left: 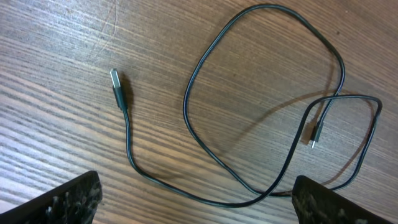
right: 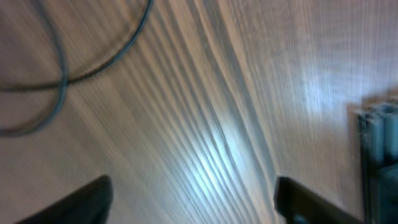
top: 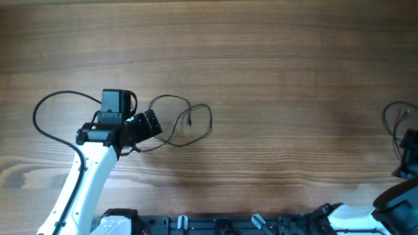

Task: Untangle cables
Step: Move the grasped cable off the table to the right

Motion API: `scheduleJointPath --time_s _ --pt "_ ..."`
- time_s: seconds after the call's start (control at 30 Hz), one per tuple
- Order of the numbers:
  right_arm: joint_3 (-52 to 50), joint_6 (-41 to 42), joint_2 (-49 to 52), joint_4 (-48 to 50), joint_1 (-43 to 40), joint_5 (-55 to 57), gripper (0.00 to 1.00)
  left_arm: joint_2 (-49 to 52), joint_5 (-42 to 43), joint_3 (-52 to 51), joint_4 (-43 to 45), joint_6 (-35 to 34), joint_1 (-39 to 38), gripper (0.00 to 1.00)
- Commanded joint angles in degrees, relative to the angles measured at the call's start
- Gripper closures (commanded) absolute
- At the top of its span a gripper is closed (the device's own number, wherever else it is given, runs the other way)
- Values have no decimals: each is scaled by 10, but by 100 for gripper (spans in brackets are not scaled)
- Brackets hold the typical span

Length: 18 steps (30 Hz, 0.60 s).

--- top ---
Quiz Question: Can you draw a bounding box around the black USB cable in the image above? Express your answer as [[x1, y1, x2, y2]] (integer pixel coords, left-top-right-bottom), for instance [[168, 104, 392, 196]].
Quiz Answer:
[[381, 101, 418, 157]]

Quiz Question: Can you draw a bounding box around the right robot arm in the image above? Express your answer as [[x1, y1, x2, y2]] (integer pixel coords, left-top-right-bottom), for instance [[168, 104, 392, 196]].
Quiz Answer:
[[327, 129, 417, 235]]

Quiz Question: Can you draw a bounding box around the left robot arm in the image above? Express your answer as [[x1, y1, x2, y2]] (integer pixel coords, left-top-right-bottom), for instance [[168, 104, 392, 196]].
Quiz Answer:
[[38, 89, 162, 234]]

